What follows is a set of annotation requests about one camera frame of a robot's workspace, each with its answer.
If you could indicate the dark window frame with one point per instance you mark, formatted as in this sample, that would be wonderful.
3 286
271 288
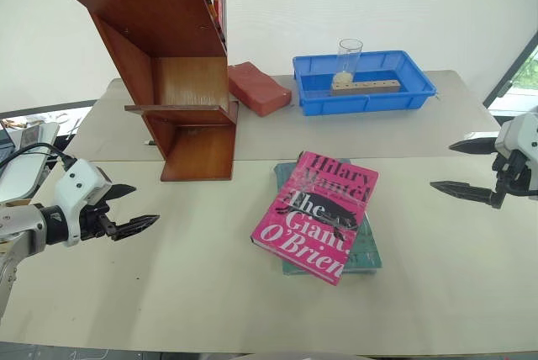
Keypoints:
502 78

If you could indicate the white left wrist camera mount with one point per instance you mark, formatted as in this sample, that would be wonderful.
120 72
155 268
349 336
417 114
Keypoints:
77 185

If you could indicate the clear plastic cup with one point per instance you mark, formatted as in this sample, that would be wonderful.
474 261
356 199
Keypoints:
350 55

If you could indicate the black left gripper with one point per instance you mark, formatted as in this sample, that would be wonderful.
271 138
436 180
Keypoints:
94 221

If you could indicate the light grey rounded panel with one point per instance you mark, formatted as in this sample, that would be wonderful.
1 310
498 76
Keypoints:
21 175

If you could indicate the dark cluttered side desk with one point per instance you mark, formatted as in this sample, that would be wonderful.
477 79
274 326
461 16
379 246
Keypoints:
42 109

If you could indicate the white grainy lump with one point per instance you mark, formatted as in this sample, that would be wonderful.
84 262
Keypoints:
341 78

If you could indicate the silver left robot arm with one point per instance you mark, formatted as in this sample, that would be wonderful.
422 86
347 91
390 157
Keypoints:
21 225

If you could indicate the wooden block with holes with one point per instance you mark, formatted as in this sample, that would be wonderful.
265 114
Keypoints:
370 86

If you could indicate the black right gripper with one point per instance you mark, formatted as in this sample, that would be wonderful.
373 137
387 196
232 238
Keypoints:
513 173

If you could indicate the blue plastic bin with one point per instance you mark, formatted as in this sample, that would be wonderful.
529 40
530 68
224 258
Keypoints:
403 95

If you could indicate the pink Giant O'Brien book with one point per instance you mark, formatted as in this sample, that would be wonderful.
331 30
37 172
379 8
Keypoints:
311 217

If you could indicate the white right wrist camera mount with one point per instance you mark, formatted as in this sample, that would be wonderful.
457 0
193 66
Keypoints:
521 137

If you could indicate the brown wooden bookshelf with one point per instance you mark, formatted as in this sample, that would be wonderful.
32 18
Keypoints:
147 19

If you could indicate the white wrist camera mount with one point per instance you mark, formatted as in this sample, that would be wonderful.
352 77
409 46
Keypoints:
77 185
521 137

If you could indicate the metal scissors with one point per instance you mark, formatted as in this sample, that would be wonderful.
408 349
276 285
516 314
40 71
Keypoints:
75 126

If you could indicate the teal green book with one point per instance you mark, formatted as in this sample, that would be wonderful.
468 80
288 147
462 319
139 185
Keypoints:
365 246

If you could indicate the red brick-shaped block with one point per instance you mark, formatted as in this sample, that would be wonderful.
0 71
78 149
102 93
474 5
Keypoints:
258 88

